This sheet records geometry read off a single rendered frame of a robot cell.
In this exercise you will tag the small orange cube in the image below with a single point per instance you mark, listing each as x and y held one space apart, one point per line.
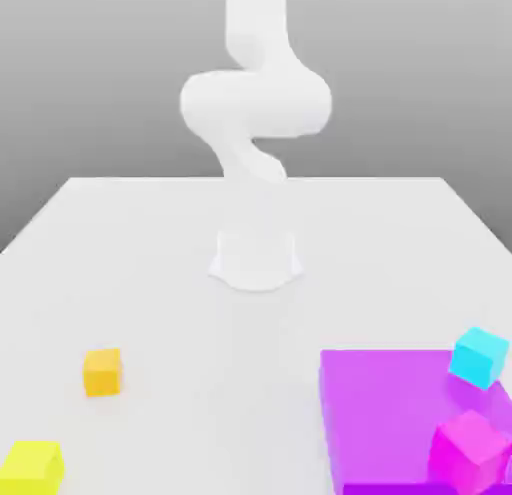
102 372

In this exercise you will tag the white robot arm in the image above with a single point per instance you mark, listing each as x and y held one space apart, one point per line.
256 103

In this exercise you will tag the large purple box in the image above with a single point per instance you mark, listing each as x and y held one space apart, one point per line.
380 415

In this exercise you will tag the small cyan cube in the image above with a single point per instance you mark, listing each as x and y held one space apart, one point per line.
478 359

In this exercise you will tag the small yellow cube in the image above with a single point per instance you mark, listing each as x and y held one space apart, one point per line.
30 469

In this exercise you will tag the small magenta cube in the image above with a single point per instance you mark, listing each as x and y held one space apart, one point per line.
470 455

